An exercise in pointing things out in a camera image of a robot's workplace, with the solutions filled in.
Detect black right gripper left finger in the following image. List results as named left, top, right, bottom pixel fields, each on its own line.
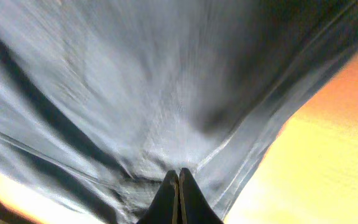
left=137, top=170, right=179, bottom=224

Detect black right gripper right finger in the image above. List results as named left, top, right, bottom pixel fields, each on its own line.
left=179, top=168, right=223, bottom=224

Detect dark navy shorts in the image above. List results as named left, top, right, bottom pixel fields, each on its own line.
left=0, top=0, right=358, bottom=223

